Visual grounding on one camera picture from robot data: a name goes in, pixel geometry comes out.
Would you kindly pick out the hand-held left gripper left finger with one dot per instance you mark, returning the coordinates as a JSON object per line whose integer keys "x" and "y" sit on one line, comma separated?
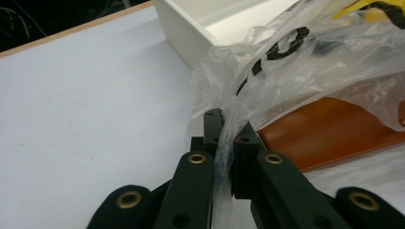
{"x": 212, "y": 127}

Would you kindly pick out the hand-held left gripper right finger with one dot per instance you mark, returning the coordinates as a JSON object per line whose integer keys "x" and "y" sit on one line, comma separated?
{"x": 246, "y": 149}

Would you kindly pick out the brown rectangular box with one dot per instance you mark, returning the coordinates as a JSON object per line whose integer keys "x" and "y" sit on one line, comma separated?
{"x": 318, "y": 133}

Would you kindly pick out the white plastic bin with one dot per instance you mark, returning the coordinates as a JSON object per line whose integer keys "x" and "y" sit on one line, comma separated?
{"x": 181, "y": 28}

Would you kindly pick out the clear plastic bag smiley print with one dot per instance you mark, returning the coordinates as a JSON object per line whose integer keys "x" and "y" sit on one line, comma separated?
{"x": 305, "y": 63}

